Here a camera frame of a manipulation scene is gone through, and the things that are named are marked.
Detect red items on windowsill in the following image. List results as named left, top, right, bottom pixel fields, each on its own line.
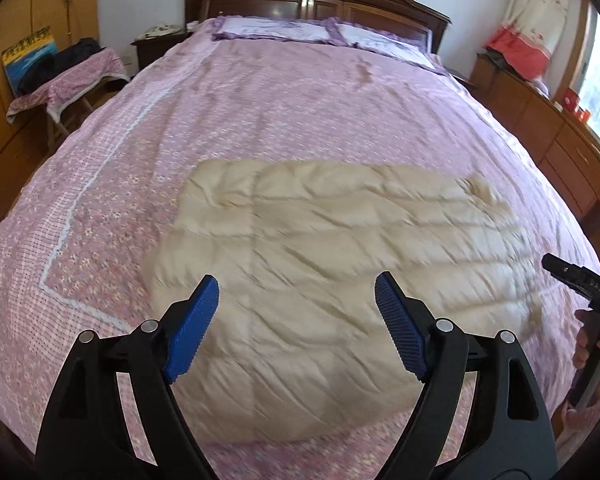
left=560, top=88, right=591, bottom=124

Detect pink floral bedspread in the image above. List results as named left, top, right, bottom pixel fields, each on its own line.
left=0, top=23, right=600, bottom=479

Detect blue yellow picture board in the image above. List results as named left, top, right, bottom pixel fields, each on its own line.
left=1, top=25, right=58, bottom=96

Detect left purple frilled pillow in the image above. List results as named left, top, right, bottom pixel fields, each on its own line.
left=212, top=15, right=347, bottom=47

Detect purple frilled pillow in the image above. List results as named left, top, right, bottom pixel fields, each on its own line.
left=212, top=15, right=347, bottom=47
left=325, top=18, right=448, bottom=75

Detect right purple frilled pillow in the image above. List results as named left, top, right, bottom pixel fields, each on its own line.
left=325, top=18, right=448, bottom=75

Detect beige down jacket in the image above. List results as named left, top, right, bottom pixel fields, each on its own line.
left=143, top=159, right=542, bottom=443

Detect left dark nightstand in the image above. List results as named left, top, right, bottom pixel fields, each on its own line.
left=132, top=24, right=192, bottom=72

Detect wooden drawer cabinet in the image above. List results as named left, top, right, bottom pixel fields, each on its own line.
left=470, top=53, right=600, bottom=221

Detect stool with pink cloth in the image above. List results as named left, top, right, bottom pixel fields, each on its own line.
left=6, top=48, right=131, bottom=152

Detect black clothes on stool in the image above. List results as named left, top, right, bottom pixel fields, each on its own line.
left=16, top=37, right=102, bottom=96

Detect orange wooden wardrobe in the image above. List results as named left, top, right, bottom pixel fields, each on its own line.
left=0, top=0, right=98, bottom=221

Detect pink and white curtain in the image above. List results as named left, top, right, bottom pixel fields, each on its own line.
left=484, top=0, right=586, bottom=80

